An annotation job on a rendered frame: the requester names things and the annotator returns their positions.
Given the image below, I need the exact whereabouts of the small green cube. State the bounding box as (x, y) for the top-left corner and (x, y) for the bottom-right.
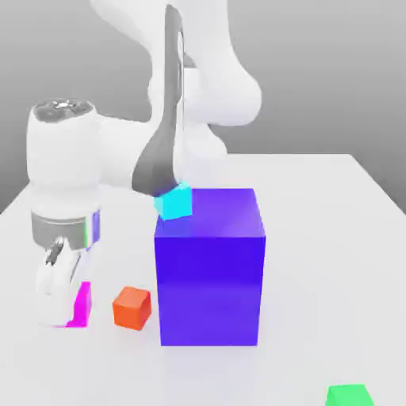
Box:
(324, 383), (376, 406)

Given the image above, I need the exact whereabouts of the large purple box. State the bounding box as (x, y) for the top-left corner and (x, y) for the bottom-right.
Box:
(154, 187), (266, 347)

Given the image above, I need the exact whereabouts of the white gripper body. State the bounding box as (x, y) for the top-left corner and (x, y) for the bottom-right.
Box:
(35, 246), (93, 327)

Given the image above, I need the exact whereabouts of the small cyan cube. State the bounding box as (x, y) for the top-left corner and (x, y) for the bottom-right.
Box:
(153, 180), (193, 222)

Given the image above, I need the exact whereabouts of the small orange cube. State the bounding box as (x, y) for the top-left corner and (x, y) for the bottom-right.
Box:
(112, 285), (152, 331)

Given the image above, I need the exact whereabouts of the small magenta cube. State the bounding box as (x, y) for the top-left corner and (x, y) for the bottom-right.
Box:
(64, 281), (94, 328)

